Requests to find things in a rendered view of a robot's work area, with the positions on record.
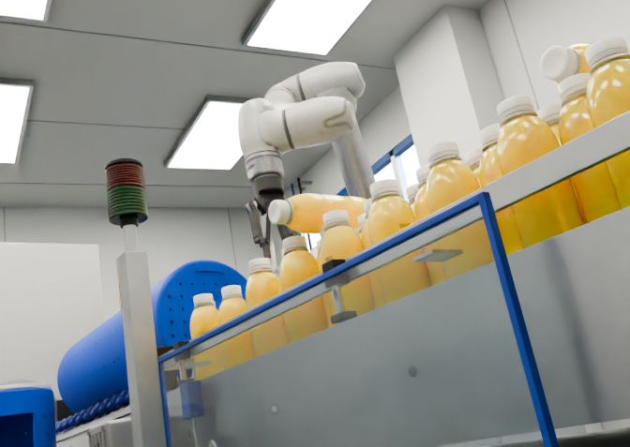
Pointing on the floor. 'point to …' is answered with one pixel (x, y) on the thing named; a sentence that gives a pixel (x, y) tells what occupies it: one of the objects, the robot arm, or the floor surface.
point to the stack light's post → (141, 350)
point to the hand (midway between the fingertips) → (279, 260)
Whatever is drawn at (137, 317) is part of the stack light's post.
